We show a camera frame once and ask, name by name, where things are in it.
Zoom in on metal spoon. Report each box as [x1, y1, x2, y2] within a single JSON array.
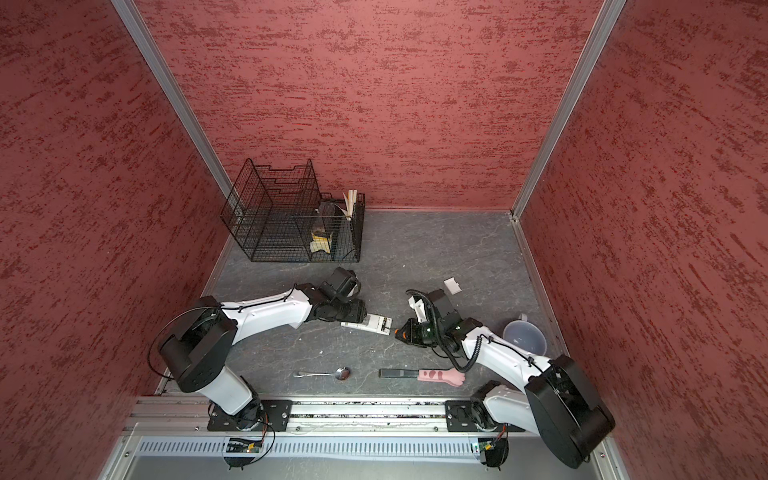
[[293, 367, 351, 381]]

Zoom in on grey cup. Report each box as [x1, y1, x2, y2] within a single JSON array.
[[502, 313, 547, 356]]

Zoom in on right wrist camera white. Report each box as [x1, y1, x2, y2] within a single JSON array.
[[411, 298, 428, 323]]

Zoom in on pink cat paw tool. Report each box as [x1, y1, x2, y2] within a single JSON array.
[[378, 368, 465, 387]]

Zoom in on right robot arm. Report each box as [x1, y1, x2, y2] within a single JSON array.
[[395, 289, 616, 469]]

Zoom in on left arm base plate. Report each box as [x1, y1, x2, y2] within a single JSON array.
[[207, 400, 294, 434]]

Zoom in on white battery cover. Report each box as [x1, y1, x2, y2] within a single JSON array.
[[444, 277, 462, 295]]

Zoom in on yellow black item in rack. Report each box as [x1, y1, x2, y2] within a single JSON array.
[[309, 201, 345, 255]]

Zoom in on wooden sticks in rack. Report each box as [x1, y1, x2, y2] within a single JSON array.
[[343, 189, 358, 221]]

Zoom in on long white remote control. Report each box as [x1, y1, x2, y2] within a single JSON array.
[[340, 314, 392, 335]]

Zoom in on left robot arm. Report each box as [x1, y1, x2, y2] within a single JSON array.
[[149, 267, 367, 433]]

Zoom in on black wire rack organizer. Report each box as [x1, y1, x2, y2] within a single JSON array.
[[220, 159, 365, 263]]

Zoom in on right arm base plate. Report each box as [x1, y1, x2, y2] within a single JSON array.
[[444, 400, 524, 434]]

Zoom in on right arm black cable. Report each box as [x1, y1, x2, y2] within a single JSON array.
[[405, 289, 484, 374]]

